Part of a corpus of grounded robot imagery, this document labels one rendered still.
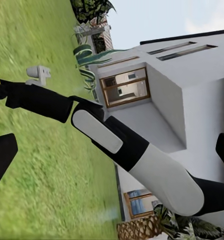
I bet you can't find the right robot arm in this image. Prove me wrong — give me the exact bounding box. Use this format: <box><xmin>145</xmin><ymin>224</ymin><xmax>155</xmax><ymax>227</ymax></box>
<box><xmin>0</xmin><ymin>65</ymin><xmax>224</xmax><ymax>229</ymax></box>

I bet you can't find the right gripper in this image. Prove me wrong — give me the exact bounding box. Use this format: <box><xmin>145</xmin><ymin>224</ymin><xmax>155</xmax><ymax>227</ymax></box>
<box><xmin>0</xmin><ymin>80</ymin><xmax>56</xmax><ymax>117</ymax></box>

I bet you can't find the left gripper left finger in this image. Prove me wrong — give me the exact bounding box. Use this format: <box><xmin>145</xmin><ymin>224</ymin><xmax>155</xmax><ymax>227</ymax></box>
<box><xmin>0</xmin><ymin>133</ymin><xmax>18</xmax><ymax>180</ymax></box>

